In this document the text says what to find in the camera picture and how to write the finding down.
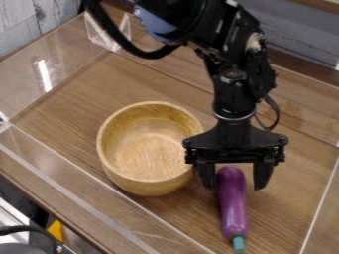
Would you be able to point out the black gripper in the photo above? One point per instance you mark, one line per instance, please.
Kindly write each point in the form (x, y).
(235, 142)

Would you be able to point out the purple toy eggplant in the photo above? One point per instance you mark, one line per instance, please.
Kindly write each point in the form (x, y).
(233, 200)

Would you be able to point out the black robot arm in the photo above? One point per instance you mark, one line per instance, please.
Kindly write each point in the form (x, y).
(225, 34)

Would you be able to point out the brown wooden bowl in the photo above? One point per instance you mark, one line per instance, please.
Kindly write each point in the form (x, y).
(139, 146)

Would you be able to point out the yellow black device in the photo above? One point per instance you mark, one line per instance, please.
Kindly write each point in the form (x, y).
(41, 241)

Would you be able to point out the clear acrylic corner bracket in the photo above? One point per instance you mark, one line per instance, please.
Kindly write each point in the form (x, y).
(99, 36)

